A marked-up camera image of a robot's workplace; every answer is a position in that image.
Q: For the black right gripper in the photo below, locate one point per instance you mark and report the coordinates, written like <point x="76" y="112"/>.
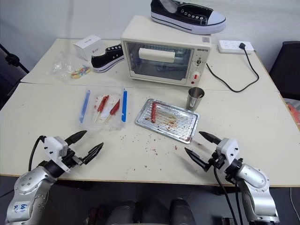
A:
<point x="218" y="161"/>

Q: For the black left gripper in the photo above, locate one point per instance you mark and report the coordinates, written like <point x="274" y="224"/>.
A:
<point x="70" y="158"/>

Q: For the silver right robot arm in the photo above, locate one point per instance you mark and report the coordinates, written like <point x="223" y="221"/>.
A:
<point x="255" y="182"/>

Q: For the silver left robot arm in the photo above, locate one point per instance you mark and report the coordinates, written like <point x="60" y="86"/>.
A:
<point x="30" y="185"/>

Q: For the thin stick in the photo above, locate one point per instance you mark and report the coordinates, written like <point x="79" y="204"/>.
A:
<point x="200" y="95"/>

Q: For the clear zip bag blue strips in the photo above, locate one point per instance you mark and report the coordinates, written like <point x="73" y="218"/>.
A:
<point x="107" y="122"/>

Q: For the ribbed metal baking tray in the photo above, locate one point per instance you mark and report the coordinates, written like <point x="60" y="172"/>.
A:
<point x="173" y="122"/>

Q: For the stainless steel cup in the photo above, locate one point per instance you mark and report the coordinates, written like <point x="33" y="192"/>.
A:
<point x="193" y="103"/>

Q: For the loose red sausage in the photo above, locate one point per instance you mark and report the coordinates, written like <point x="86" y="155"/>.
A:
<point x="154" y="112"/>

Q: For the dark rounded shape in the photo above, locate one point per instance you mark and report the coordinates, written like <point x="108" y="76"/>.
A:
<point x="181" y="211"/>
<point x="123" y="213"/>

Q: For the clear bag of colourful pieces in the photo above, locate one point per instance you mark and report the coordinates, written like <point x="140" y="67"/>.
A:
<point x="62" y="66"/>

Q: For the cream toaster oven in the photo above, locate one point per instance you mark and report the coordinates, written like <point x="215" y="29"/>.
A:
<point x="161" y="70"/>

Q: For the orange items in bin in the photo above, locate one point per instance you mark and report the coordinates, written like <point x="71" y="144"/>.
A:
<point x="294" y="112"/>

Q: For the small white cardboard box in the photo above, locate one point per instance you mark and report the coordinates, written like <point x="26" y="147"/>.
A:
<point x="87" y="45"/>

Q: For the white power strip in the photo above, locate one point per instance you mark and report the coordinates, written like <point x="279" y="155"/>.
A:
<point x="230" y="47"/>

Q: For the black chair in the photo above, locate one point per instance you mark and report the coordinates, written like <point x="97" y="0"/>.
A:
<point x="287" y="70"/>

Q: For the black canvas sneaker white toecap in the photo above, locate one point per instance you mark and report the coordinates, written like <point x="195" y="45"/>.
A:
<point x="187" y="16"/>

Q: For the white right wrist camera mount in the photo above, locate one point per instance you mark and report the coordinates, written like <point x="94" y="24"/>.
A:
<point x="228" y="146"/>

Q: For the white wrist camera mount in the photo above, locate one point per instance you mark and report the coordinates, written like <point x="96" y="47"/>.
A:
<point x="52" y="146"/>
<point x="228" y="146"/>

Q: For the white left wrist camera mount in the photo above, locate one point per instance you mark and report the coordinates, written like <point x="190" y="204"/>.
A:
<point x="52" y="146"/>

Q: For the black stand with frame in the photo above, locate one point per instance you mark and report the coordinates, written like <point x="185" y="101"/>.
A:
<point x="9" y="70"/>

